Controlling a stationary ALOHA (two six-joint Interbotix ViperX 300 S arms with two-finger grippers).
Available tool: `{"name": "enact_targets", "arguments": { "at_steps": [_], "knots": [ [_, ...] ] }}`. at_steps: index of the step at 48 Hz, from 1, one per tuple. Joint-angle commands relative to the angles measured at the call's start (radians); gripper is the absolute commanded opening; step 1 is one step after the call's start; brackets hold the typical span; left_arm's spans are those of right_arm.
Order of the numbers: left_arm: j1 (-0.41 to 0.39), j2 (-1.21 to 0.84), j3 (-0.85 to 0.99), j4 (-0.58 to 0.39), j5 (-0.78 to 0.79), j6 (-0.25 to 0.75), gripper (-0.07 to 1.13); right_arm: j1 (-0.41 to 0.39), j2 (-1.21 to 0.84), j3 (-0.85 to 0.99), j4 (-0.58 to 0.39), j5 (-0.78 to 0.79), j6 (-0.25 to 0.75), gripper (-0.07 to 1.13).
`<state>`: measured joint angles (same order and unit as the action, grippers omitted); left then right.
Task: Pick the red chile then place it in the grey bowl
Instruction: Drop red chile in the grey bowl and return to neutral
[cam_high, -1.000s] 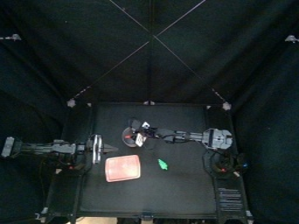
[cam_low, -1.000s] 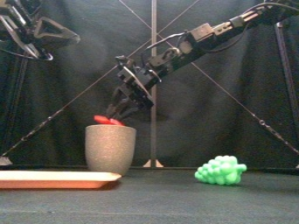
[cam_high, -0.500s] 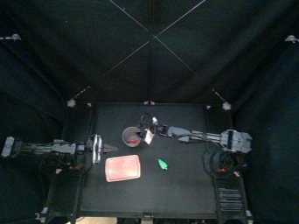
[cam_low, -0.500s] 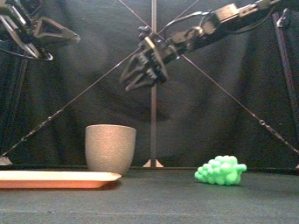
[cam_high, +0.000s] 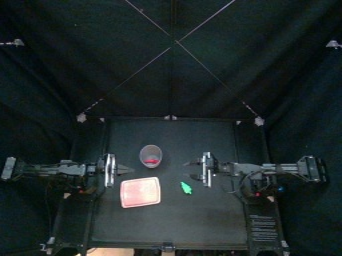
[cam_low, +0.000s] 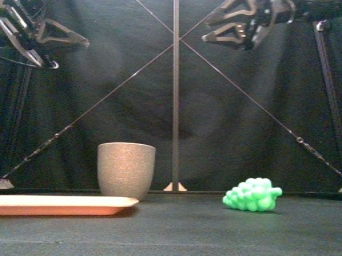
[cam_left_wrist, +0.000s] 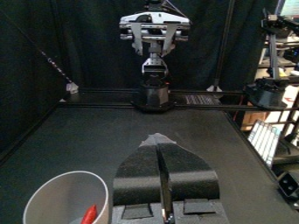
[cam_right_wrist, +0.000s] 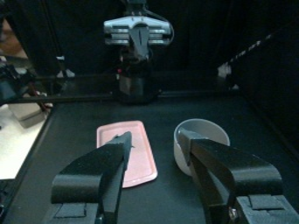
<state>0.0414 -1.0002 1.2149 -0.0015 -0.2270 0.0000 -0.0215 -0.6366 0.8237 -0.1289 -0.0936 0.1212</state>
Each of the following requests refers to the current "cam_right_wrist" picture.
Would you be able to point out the grey round bowl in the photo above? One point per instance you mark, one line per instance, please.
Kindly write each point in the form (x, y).
(206, 129)

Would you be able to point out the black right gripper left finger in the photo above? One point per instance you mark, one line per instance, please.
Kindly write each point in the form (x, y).
(91, 175)

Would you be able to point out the black camera gear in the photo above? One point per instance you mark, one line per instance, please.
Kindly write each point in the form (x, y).
(14, 81)

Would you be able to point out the grey cardboard box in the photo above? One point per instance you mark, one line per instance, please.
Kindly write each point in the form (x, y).
(30, 115)

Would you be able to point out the white tripod foot bracket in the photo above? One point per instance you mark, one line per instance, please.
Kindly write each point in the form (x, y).
(64, 71)

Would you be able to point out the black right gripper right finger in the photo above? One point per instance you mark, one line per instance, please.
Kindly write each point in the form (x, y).
(234, 172)

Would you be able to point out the person's blurry face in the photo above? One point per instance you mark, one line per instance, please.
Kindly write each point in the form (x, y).
(10, 40)

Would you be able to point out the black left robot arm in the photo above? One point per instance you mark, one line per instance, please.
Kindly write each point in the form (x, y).
(134, 81)

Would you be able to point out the black frame rail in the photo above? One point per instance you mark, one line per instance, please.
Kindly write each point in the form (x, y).
(86, 97)

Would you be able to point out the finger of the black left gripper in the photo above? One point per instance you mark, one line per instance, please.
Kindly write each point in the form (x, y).
(135, 40)
(145, 40)

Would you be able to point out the pink rectangular plastic tray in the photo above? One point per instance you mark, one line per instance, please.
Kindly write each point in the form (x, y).
(140, 157)

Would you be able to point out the white side table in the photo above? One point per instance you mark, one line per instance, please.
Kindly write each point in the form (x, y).
(15, 148)

